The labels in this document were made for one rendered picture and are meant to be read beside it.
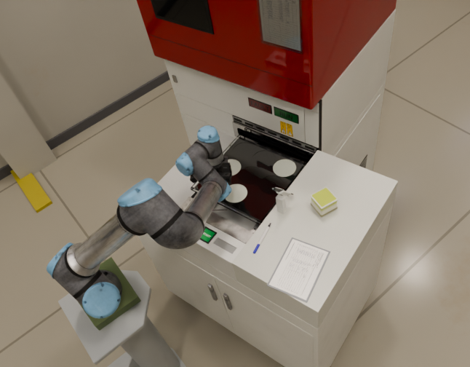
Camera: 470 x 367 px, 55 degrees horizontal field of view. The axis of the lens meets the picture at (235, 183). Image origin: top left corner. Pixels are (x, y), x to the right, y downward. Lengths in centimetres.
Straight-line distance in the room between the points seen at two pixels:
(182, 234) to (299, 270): 51
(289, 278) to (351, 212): 36
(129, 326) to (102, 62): 239
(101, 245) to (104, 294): 20
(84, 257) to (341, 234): 88
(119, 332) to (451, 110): 276
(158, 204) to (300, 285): 60
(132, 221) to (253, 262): 54
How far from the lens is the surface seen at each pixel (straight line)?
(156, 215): 124
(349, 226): 170
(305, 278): 158
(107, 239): 138
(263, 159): 200
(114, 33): 369
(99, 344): 181
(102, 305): 155
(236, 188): 191
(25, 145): 360
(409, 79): 386
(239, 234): 180
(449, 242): 290
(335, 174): 185
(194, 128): 242
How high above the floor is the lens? 238
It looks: 50 degrees down
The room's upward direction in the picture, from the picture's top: 13 degrees counter-clockwise
